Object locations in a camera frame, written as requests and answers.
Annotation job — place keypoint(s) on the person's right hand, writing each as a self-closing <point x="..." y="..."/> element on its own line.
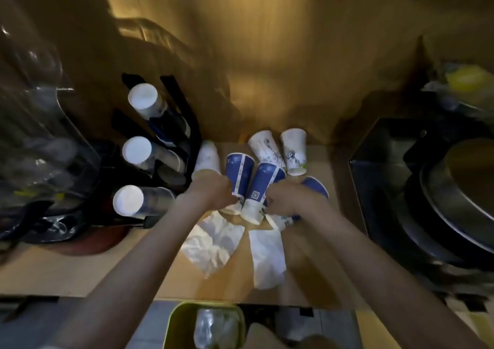
<point x="295" y="202"/>

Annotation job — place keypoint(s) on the clear blender jar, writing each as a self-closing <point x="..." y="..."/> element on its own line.
<point x="42" y="129"/>

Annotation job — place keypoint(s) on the blue paper cup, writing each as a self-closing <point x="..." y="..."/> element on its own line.
<point x="317" y="186"/>
<point x="266" y="179"/>
<point x="239" y="171"/>

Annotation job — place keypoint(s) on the black cup dispenser rack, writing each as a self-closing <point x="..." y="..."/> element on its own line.
<point x="194" y="129"/>

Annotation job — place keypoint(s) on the stainless steel appliance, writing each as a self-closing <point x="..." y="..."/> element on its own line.
<point x="378" y="167"/>

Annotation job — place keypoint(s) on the person's leg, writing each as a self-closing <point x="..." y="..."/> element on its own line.
<point x="316" y="343"/>
<point x="266" y="337"/>

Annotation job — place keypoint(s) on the white paper cup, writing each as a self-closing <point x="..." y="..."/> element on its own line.
<point x="264" y="146"/>
<point x="206" y="159"/>
<point x="293" y="148"/>

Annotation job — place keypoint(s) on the person's left forearm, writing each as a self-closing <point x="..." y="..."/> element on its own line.
<point x="135" y="275"/>

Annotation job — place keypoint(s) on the person's left leg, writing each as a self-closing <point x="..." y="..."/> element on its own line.
<point x="266" y="337"/>

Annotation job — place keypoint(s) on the stack of grey paper cups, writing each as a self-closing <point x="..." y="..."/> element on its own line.
<point x="137" y="150"/>
<point x="129" y="201"/>

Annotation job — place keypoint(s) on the yellow item in plastic bag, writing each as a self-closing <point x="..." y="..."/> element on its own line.
<point x="467" y="80"/>

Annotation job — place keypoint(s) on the white napkin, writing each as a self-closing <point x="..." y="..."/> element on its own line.
<point x="212" y="244"/>
<point x="268" y="260"/>

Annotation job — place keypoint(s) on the stack of printed paper cups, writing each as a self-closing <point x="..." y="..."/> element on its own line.
<point x="144" y="98"/>

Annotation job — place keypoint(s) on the crumpled clear plastic trash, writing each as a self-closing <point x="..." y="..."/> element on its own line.
<point x="216" y="329"/>

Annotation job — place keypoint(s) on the yellow-green trash bin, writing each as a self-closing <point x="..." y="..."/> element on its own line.
<point x="181" y="321"/>

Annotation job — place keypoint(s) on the person's right forearm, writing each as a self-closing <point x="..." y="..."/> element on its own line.
<point x="378" y="275"/>

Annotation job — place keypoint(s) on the round metal lid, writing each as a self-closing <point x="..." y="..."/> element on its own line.
<point x="463" y="190"/>

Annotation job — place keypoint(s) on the red blender base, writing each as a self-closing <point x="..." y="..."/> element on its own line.
<point x="96" y="242"/>

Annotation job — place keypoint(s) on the person's left hand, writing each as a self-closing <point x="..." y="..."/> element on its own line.
<point x="210" y="192"/>

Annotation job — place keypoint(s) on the person's right leg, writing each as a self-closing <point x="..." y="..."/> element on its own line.
<point x="316" y="343"/>

